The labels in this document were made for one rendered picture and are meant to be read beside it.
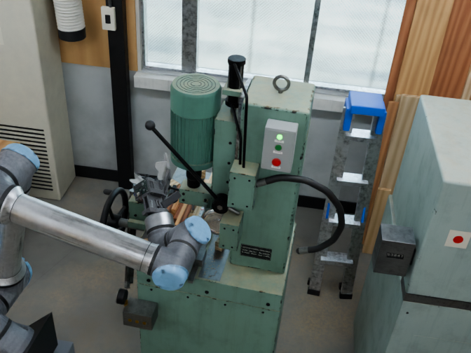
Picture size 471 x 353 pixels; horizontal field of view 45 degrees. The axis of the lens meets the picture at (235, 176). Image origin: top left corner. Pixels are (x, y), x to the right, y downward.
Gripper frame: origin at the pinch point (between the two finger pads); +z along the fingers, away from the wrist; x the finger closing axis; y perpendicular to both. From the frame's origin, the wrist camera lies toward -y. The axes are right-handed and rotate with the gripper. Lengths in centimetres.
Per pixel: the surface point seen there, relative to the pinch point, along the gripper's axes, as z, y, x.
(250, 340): -55, -65, 25
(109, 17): 135, -57, 58
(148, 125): 11.0, 3.2, -5.1
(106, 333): -26, -71, 115
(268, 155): -9.7, -18.9, -33.1
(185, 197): -1.6, -30.4, 13.4
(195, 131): 8.5, -11.4, -12.6
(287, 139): -8.6, -17.6, -41.8
